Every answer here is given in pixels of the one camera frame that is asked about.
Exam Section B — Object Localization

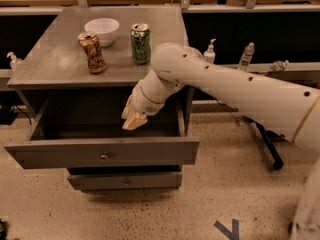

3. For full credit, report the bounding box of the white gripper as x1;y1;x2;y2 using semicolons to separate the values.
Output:
121;87;164;130

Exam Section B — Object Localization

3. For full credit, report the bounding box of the grey top drawer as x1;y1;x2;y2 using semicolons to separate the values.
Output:
5;96;199;169

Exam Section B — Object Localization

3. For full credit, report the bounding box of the grey drawer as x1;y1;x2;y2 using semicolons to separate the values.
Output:
68;172;182;191
5;96;199;169

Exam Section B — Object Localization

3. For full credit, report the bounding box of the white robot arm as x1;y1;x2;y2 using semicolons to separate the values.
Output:
122;43;320;155

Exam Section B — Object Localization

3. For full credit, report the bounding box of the grey drawer cabinet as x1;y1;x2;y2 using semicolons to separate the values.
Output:
8;6;193;177

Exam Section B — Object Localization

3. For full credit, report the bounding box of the grey bottom drawer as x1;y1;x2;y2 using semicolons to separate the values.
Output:
68;172;182;191

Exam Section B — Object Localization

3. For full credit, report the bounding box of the green soda can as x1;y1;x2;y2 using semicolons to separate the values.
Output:
130;23;151;65

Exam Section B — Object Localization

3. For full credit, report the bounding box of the crushed orange soda can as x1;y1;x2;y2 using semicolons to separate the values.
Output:
78;31;106;74

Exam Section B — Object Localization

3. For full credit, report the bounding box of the white bowl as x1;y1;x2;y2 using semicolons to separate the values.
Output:
85;18;120;46

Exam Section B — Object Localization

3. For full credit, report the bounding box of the white pump bottle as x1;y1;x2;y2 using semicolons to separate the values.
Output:
203;39;216;64

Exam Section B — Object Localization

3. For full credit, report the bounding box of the clear pump bottle left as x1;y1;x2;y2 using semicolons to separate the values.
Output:
7;52;23;70

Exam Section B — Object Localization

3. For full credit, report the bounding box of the clear water bottle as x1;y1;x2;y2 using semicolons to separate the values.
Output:
238;42;255;71

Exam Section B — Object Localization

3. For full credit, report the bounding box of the black stand leg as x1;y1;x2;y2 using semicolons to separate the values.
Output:
255;123;283;170

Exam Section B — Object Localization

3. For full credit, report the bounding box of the crumpled foil wrapper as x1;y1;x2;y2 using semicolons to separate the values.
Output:
271;60;289;72

